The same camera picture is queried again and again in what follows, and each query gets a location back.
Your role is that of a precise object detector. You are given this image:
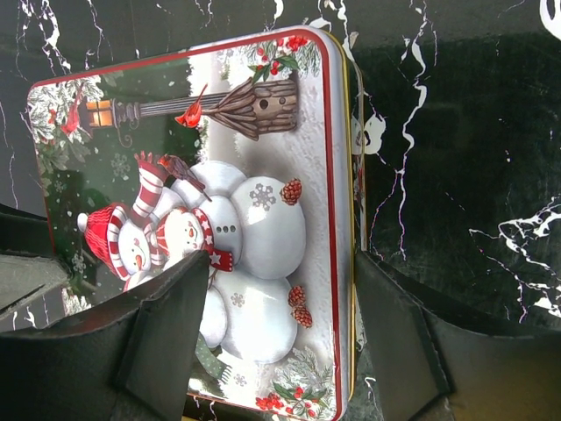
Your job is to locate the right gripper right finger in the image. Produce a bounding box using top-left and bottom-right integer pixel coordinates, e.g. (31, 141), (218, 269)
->
(354, 252), (560, 420)

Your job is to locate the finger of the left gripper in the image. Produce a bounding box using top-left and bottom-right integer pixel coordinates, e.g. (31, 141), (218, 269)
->
(1, 205), (69, 332)

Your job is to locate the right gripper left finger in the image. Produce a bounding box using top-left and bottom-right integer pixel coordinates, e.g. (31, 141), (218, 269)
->
(1, 252), (209, 420)

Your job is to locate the gold tin lid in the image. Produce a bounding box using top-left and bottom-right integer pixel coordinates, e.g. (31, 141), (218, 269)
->
(27, 25), (355, 420)

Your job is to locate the gold cookie tin box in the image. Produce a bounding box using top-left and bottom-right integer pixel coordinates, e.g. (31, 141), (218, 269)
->
(348, 65), (369, 352)

